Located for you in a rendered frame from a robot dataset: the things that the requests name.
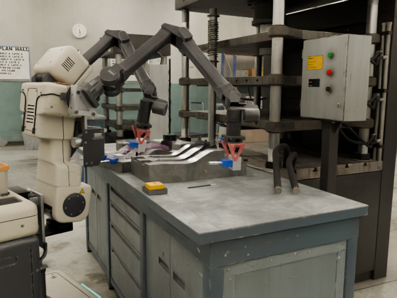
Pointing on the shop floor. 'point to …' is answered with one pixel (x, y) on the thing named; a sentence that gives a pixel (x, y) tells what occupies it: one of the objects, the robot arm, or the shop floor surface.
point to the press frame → (318, 22)
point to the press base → (373, 201)
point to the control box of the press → (334, 91)
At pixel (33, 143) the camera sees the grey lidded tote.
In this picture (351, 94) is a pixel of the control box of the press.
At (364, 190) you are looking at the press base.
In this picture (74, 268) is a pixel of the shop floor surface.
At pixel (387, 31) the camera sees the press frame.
